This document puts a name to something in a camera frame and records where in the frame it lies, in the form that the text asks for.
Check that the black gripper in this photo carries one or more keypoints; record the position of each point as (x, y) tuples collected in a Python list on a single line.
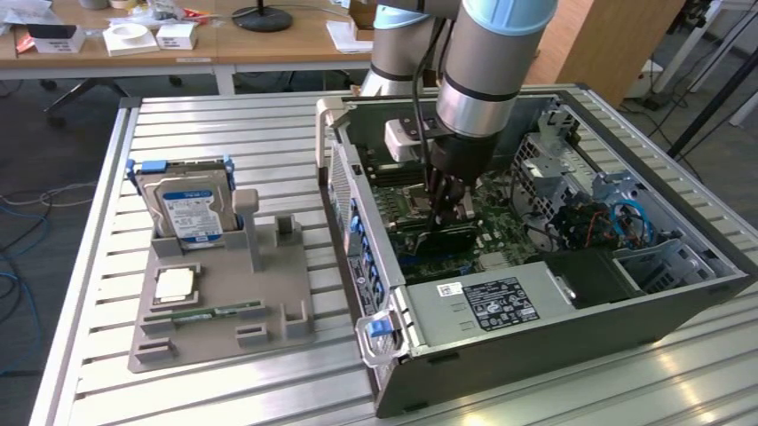
[(462, 155)]

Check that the graphics card with metal bracket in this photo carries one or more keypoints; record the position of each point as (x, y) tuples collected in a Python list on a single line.
[(450, 242)]

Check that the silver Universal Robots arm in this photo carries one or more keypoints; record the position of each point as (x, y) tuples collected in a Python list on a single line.
[(492, 66)]

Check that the CPU socket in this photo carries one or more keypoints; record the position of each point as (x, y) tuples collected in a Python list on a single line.
[(414, 199)]

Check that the perforated silver drive cage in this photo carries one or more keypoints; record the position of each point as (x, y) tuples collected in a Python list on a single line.
[(545, 195)]

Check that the green motherboard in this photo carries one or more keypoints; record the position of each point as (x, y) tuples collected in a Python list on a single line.
[(498, 226)]

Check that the white paper stack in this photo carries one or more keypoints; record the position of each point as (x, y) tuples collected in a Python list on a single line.
[(346, 40)]

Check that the white box device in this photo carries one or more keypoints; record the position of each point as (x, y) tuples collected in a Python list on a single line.
[(645, 82)]

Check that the grey power supply unit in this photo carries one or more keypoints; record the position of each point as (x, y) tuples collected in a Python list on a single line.
[(433, 310)]

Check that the brown cardboard box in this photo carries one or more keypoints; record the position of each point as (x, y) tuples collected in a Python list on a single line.
[(361, 13)]

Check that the wooden cabinet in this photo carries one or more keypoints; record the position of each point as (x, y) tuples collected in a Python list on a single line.
[(622, 44)]

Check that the case latch with blue tab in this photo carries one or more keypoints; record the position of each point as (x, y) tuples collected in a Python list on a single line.
[(379, 328)]

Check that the silver disk bay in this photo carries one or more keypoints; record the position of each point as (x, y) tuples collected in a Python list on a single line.
[(669, 262)]

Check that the black slanted stand pole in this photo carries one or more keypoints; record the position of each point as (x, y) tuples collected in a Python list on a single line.
[(710, 105)]

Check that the black round lamp base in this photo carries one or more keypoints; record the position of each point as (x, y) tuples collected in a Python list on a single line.
[(261, 22)]

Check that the grey parts rack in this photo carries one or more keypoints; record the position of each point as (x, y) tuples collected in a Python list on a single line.
[(225, 284)]

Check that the open black PC case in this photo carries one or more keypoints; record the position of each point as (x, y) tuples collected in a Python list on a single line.
[(533, 368)]

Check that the small white cardboard box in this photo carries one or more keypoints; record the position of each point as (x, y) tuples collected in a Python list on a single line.
[(177, 36)]

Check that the silver CPU chip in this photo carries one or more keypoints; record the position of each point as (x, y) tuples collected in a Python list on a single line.
[(175, 284)]

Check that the green RAM stick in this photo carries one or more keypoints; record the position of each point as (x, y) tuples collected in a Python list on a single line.
[(195, 315)]

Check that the white box with tape roll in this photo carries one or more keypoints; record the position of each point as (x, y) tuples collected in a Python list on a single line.
[(130, 42)]

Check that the wooden desk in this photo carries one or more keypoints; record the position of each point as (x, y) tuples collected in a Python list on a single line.
[(89, 60)]

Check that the black office chair base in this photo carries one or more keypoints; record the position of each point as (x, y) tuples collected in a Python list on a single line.
[(58, 120)]

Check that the white box with black top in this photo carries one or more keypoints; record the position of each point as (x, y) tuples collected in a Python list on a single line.
[(57, 42)]

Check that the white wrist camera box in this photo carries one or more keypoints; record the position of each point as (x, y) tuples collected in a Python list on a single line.
[(403, 142)]

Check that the white desk frame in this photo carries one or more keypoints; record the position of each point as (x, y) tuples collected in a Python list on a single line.
[(693, 49)]

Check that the hard disk with blue bracket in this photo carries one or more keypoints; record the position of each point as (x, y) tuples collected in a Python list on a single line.
[(186, 208)]

